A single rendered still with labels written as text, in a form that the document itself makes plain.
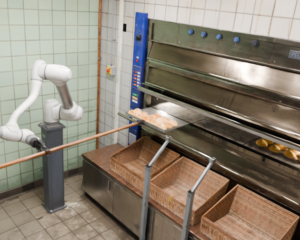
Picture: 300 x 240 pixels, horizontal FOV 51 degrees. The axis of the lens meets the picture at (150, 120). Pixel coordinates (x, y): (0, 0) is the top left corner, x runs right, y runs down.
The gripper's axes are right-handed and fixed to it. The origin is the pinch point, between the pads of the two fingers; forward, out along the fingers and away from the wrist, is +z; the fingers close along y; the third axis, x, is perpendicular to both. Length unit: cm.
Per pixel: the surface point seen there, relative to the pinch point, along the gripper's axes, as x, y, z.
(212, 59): -135, -67, 42
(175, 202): -83, 46, 63
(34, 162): -44, 81, -126
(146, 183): -73, 37, 36
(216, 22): -134, -99, 41
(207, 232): -83, 54, 98
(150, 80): -133, -32, -29
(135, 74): -131, -34, -52
